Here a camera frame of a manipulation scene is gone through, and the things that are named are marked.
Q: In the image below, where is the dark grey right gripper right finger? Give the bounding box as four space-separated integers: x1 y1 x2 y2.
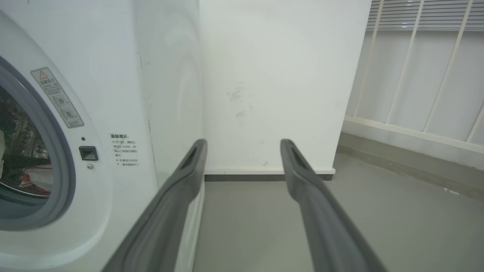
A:
280 139 388 272

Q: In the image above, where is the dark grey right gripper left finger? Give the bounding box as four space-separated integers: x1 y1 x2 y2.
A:
101 139 208 272

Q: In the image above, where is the white front-loading washing machine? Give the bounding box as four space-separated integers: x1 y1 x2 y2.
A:
0 0 205 272

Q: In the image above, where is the black door latch socket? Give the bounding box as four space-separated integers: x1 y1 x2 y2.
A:
79 146 99 161

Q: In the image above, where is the grey rubber door gasket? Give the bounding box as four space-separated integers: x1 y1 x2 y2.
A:
0 57 76 232

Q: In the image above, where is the white and red garment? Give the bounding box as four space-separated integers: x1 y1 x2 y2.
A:
19 164 53 196

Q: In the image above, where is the warning sticker with triangle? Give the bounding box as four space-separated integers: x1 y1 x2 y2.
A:
31 67 84 128

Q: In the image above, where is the grey window blind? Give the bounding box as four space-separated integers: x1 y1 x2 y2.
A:
366 0 484 31

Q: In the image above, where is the white window frame with bars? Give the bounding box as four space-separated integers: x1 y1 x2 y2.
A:
343 0 484 155

